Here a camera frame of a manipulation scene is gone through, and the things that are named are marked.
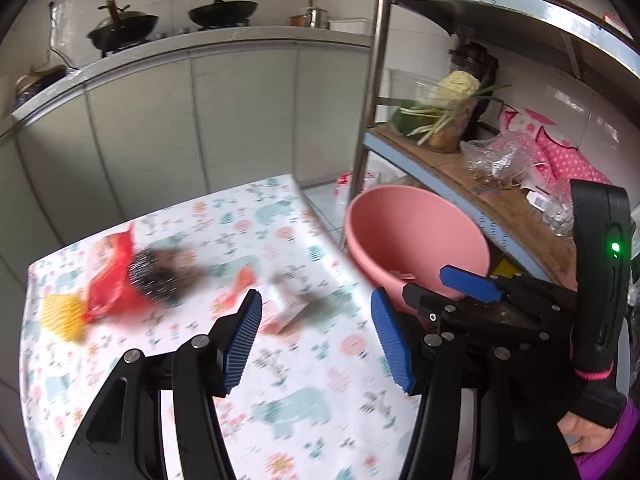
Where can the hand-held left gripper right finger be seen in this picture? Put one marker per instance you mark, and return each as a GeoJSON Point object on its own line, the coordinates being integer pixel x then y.
{"type": "Point", "coordinates": [392, 345]}

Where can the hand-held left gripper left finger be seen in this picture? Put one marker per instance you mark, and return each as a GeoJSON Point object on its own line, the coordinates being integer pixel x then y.
{"type": "Point", "coordinates": [242, 345]}

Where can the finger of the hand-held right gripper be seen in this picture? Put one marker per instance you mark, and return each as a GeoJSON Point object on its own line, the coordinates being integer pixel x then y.
{"type": "Point", "coordinates": [450, 315]}
{"type": "Point", "coordinates": [470, 282]}

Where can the orange and white wrapper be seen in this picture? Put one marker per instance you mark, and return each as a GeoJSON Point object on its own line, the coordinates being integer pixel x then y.
{"type": "Point", "coordinates": [287, 310]}

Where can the pink plastic bucket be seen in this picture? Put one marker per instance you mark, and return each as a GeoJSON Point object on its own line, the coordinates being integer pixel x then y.
{"type": "Point", "coordinates": [415, 230]}

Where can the person's right forearm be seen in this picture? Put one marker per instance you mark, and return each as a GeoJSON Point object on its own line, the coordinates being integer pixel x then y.
{"type": "Point", "coordinates": [615, 460]}

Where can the person's right hand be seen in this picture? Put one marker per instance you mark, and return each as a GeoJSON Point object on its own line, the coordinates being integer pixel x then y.
{"type": "Point", "coordinates": [592, 435]}

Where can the floral tablecloth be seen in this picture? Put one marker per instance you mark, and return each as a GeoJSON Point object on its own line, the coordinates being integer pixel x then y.
{"type": "Point", "coordinates": [300, 410]}

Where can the brown scouring ball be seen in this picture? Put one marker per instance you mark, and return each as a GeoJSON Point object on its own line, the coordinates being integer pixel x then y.
{"type": "Point", "coordinates": [187, 262]}

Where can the steel wool scrubber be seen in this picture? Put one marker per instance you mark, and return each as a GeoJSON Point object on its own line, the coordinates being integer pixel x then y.
{"type": "Point", "coordinates": [152, 280]}

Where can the clear plastic bag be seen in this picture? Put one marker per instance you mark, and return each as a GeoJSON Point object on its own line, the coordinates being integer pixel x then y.
{"type": "Point", "coordinates": [495, 157]}

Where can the pink polka dot cloth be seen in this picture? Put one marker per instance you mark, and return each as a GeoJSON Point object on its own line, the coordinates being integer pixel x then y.
{"type": "Point", "coordinates": [570, 160]}

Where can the red snack bag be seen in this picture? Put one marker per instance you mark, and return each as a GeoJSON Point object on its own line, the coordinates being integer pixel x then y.
{"type": "Point", "coordinates": [112, 275]}

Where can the red and white bag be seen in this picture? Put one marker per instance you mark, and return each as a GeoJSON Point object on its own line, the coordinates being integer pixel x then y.
{"type": "Point", "coordinates": [350, 185]}

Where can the green onions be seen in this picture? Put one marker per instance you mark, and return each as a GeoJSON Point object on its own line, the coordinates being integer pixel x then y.
{"type": "Point", "coordinates": [440, 120]}

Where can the yellow mesh scrubber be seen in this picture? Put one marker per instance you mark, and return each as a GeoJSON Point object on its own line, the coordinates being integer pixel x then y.
{"type": "Point", "coordinates": [64, 316]}

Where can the cauliflower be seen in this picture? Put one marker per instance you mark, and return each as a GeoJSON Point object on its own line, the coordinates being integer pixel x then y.
{"type": "Point", "coordinates": [457, 85]}

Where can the glass bowl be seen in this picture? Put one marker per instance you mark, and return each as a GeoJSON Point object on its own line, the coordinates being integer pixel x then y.
{"type": "Point", "coordinates": [400, 90]}

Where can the black blender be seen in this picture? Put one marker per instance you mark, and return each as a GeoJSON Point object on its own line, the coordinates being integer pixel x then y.
{"type": "Point", "coordinates": [475, 65]}

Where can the kitchen counter cabinet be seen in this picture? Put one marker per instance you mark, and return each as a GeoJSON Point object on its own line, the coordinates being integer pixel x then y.
{"type": "Point", "coordinates": [240, 110]}

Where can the metal shelf rack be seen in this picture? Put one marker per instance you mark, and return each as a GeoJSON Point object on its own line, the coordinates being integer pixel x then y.
{"type": "Point", "coordinates": [375, 60]}

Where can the white container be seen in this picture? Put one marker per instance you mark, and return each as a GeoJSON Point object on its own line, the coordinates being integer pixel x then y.
{"type": "Point", "coordinates": [350, 24]}

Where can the steel pot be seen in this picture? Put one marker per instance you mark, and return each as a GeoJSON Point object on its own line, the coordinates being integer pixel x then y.
{"type": "Point", "coordinates": [316, 17]}

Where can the copper pot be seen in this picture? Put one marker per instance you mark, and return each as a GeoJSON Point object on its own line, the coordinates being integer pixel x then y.
{"type": "Point", "coordinates": [298, 20]}

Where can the dark pot with lid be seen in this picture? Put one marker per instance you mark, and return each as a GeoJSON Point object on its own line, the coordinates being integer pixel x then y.
{"type": "Point", "coordinates": [37, 82]}

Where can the black wok with spatula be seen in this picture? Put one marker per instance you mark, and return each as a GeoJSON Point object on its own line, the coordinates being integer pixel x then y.
{"type": "Point", "coordinates": [122, 27]}

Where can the clear plastic jar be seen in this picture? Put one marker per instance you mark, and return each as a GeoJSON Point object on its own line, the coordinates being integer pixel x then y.
{"type": "Point", "coordinates": [57, 30]}

